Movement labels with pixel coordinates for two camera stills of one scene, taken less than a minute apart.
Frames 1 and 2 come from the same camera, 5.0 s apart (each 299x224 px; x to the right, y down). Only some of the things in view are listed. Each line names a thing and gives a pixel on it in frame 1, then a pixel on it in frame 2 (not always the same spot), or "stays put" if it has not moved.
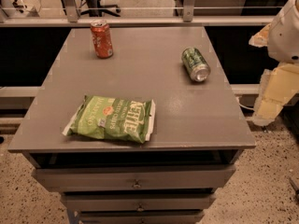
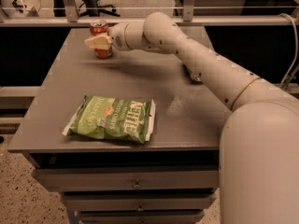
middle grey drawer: (138, 202) stays put
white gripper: (285, 38) -> (118, 37)
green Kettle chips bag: (107, 118) stays put
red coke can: (102, 38) stays put
